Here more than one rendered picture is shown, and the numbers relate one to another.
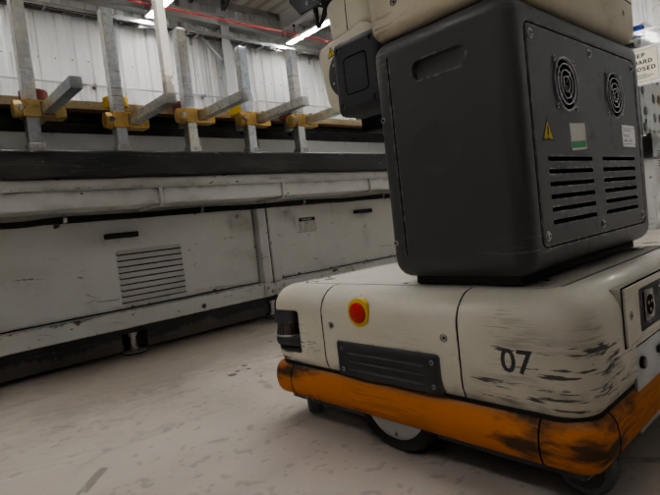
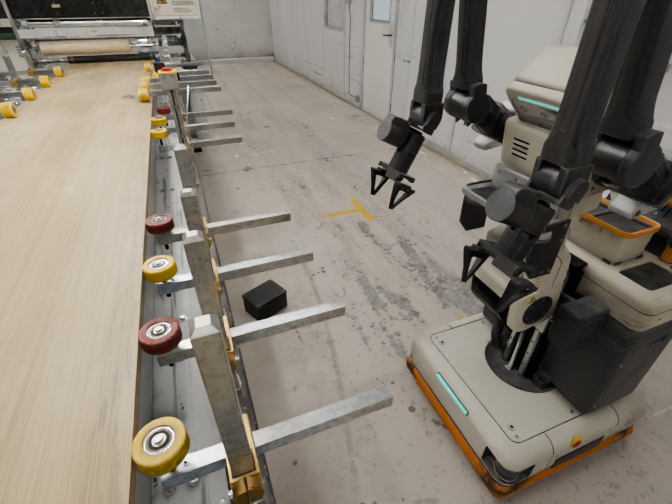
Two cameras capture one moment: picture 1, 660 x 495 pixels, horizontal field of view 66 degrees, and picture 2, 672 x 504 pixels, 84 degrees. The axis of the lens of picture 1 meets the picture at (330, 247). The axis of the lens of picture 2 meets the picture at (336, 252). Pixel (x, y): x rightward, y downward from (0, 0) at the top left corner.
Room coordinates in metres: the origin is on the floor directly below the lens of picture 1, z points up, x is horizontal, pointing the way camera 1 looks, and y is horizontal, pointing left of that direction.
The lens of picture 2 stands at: (1.39, 0.88, 1.48)
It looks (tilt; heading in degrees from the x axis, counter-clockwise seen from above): 34 degrees down; 291
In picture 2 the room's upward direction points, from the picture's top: straight up
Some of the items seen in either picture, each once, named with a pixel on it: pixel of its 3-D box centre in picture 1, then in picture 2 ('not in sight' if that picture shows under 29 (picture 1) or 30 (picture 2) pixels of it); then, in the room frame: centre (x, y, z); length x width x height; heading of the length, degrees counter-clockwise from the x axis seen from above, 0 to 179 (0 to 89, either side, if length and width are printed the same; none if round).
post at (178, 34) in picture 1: (186, 96); (216, 331); (1.82, 0.45, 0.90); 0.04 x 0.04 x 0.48; 42
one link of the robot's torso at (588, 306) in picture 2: (377, 89); (531, 307); (1.13, -0.14, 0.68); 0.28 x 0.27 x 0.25; 132
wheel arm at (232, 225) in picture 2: (318, 117); (227, 226); (2.12, -0.01, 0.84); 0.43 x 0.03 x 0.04; 42
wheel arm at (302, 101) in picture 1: (269, 115); (239, 270); (1.95, 0.17, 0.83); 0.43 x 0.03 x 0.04; 42
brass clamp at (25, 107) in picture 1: (38, 110); not in sight; (1.50, 0.80, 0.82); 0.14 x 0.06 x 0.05; 132
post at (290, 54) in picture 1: (296, 106); (197, 220); (2.16, 0.07, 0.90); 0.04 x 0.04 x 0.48; 42
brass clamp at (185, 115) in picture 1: (194, 116); (221, 345); (1.84, 0.43, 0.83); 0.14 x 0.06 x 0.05; 132
